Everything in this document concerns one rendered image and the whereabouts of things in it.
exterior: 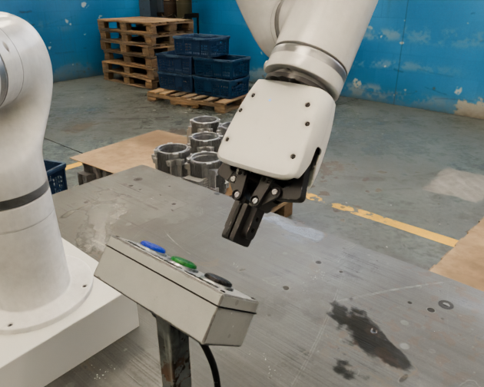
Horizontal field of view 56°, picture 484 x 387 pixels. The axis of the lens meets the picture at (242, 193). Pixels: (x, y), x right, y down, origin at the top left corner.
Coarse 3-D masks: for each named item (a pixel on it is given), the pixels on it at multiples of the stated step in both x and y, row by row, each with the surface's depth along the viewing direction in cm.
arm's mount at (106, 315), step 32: (96, 288) 75; (64, 320) 68; (96, 320) 71; (128, 320) 77; (0, 352) 63; (32, 352) 64; (64, 352) 68; (96, 352) 73; (0, 384) 61; (32, 384) 65
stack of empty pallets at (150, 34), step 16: (112, 32) 681; (128, 32) 636; (144, 32) 613; (160, 32) 632; (176, 32) 639; (192, 32) 661; (112, 48) 687; (128, 48) 652; (144, 48) 620; (160, 48) 706; (128, 64) 658; (144, 64) 642; (160, 64) 656; (112, 80) 695; (128, 80) 668; (144, 80) 695
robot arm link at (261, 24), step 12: (240, 0) 53; (252, 0) 53; (264, 0) 53; (276, 0) 53; (252, 12) 54; (264, 12) 53; (252, 24) 54; (264, 24) 53; (264, 36) 54; (276, 36) 52; (264, 48) 56
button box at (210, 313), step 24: (120, 240) 50; (120, 264) 49; (144, 264) 47; (168, 264) 46; (120, 288) 48; (144, 288) 46; (168, 288) 44; (192, 288) 43; (216, 288) 42; (168, 312) 44; (192, 312) 42; (216, 312) 41; (240, 312) 44; (192, 336) 41; (216, 336) 42; (240, 336) 46
